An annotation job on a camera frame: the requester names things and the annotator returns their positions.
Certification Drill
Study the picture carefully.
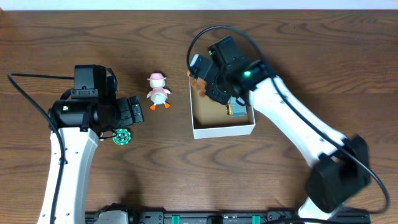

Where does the brown plush toy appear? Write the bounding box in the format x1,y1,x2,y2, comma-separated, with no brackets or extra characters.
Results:
187,71,207,97

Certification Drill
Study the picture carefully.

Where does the white duck toy pink hat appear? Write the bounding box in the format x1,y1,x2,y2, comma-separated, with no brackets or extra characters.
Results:
147,73,171,111

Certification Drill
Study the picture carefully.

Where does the grey yellow toy truck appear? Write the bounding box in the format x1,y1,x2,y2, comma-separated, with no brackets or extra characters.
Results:
226,96,247,117

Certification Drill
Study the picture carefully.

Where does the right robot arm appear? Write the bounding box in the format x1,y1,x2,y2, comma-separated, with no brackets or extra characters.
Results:
188,36,371,223

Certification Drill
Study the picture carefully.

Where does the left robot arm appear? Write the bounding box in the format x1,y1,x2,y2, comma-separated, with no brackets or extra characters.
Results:
38,65,144,223

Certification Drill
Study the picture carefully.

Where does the green round spinning top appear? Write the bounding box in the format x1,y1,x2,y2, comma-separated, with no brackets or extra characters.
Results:
113,129,132,146

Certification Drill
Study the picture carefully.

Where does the white cardboard box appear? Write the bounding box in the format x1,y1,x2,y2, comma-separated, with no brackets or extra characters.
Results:
190,85,256,139

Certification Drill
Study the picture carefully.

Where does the left black cable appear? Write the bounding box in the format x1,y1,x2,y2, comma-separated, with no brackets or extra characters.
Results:
7,73,75,224

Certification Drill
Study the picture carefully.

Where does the black cable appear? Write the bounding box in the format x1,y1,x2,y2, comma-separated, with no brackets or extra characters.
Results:
186,25,391,215
7,73,75,224

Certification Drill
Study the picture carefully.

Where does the right black cable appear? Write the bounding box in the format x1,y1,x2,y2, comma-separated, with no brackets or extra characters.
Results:
186,25,391,215

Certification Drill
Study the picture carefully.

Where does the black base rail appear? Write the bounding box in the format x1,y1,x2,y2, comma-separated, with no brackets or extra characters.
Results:
85,203,371,224

